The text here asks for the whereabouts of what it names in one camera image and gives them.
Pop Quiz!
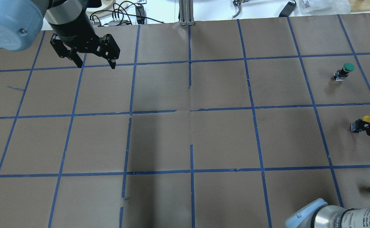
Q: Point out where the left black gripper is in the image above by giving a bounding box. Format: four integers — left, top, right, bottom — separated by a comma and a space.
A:
49, 19, 120, 69

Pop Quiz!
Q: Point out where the yellow push button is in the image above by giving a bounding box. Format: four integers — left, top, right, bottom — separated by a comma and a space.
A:
350, 115, 370, 133

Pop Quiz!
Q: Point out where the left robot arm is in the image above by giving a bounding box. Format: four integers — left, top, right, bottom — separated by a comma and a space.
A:
0, 0, 120, 69

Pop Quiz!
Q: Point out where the green push button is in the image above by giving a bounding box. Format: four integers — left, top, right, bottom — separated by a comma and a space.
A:
333, 63, 355, 82

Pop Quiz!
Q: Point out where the aluminium frame post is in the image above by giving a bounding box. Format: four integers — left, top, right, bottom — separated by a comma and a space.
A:
179, 0, 195, 26

